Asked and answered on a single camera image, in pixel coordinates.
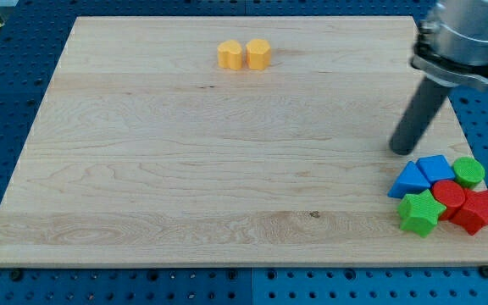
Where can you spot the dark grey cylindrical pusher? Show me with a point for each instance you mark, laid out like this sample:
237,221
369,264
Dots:
423,107

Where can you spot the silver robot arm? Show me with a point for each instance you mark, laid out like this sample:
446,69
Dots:
451,49

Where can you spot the blue cube block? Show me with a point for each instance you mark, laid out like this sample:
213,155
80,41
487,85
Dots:
435,168

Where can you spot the yellow heart block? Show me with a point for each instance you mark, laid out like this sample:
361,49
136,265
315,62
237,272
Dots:
230,55

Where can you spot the blue triangle block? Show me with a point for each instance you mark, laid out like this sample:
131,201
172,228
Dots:
410,181

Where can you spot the green cylinder block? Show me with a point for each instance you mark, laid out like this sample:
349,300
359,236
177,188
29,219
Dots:
468,172

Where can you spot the red cylinder block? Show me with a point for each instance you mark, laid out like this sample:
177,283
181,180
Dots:
451,195

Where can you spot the green star block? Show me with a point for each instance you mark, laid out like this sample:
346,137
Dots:
419,213

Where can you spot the red star block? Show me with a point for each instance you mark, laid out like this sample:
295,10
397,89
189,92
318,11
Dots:
473,214

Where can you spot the yellow hexagon block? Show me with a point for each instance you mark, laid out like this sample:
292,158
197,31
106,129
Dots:
258,54

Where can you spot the wooden board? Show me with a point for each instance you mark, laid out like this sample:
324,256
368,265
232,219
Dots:
144,153

